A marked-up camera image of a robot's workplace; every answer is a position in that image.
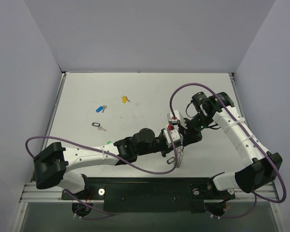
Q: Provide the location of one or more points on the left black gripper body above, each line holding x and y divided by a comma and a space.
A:
163, 143

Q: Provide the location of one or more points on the black tag key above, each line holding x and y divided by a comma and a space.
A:
170, 160
98, 126

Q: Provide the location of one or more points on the metal key organizer disc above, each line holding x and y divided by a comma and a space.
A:
179, 154

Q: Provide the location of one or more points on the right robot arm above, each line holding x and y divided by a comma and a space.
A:
259, 163

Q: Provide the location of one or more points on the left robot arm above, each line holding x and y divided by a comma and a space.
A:
56, 165

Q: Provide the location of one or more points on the yellow tag key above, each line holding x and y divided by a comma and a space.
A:
125, 99

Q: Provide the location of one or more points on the blue tag key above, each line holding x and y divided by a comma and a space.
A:
101, 109

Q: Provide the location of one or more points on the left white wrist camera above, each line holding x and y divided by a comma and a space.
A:
172, 136

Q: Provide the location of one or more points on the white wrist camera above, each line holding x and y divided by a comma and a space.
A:
176, 118
172, 136

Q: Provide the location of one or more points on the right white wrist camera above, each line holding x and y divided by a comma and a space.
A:
176, 118

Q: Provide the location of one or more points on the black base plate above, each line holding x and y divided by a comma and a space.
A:
156, 194

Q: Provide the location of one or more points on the aluminium frame rail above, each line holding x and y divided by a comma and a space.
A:
31, 194

